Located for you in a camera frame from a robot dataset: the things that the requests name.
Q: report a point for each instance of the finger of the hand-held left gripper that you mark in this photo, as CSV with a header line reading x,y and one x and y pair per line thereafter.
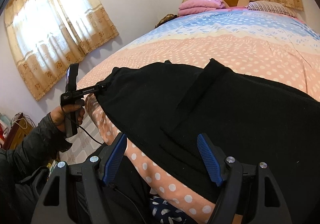
x,y
105,87

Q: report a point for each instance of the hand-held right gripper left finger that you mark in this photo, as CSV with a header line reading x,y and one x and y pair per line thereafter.
x,y
113,159

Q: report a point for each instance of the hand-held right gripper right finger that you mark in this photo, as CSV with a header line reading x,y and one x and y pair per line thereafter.
x,y
210,159

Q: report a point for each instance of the black pants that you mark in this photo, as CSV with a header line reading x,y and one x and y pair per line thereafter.
x,y
212,119

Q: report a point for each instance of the person's left forearm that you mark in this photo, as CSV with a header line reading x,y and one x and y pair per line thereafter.
x,y
30,146

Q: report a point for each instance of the person's left hand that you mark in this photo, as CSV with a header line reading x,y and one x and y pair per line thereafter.
x,y
58,116

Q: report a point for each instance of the wooden cabinet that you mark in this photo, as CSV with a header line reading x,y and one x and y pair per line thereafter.
x,y
18,134

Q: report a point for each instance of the blue white spotted cloth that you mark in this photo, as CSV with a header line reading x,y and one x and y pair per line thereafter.
x,y
167,211

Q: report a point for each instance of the polka dot bedspread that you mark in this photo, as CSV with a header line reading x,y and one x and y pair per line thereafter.
x,y
212,39

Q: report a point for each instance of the pink pillow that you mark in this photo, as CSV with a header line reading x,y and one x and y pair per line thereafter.
x,y
200,5

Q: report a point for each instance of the striped pillow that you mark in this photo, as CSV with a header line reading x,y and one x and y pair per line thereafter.
x,y
272,8

